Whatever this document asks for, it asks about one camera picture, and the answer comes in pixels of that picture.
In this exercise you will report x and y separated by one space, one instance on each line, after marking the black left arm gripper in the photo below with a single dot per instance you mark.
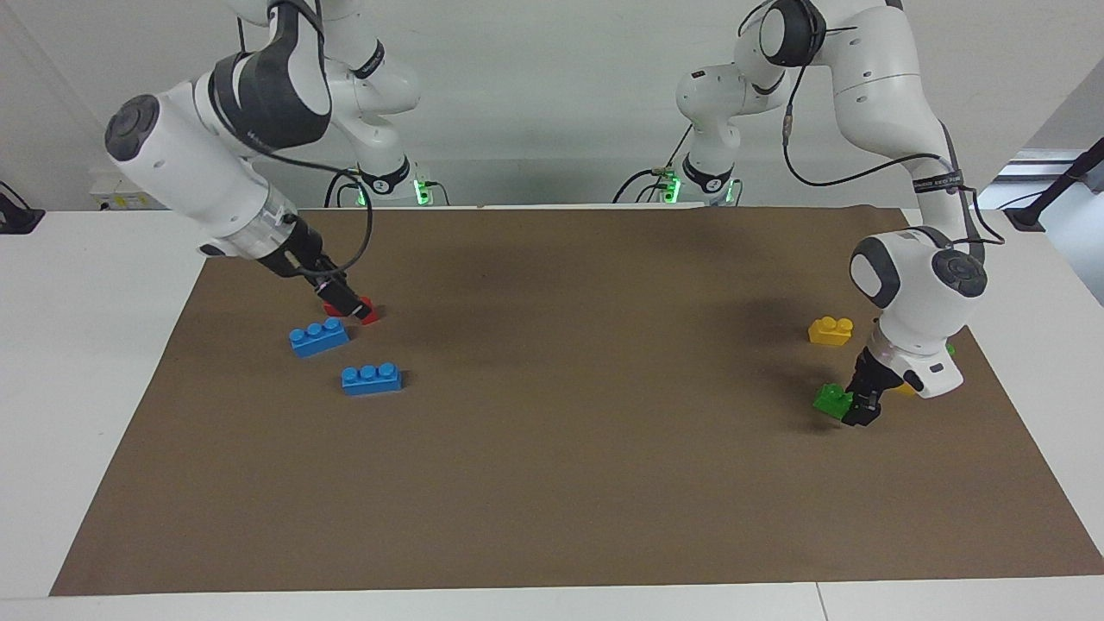
875 375

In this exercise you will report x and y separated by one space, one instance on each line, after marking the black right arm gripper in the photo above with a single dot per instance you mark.
297 250

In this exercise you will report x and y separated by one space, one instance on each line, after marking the blue three-stud block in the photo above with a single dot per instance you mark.
319 338
371 379

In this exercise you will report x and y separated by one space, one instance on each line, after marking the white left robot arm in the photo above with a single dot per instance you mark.
888 78

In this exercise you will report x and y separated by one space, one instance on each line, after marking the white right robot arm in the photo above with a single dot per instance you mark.
216 164

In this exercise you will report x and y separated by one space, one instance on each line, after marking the yellow two-stud block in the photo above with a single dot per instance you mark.
903 390
831 331

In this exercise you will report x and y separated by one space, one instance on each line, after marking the black angled stand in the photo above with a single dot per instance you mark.
1048 194

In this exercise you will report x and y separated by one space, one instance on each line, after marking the brown table mat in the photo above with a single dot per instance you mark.
552 483

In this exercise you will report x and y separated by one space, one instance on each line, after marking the black table clamp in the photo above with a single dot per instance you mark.
19 217

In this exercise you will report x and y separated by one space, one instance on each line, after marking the white wall socket box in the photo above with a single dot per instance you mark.
116 191

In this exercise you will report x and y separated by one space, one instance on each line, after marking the white wall conduit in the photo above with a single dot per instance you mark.
52 78

